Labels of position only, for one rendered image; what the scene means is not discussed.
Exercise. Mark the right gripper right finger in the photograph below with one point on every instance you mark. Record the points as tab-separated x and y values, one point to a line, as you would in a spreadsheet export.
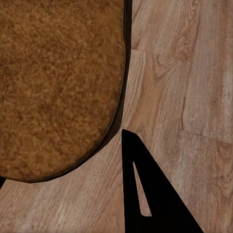
169	213

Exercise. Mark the sandal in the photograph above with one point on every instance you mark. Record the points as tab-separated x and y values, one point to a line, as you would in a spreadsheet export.
63	73

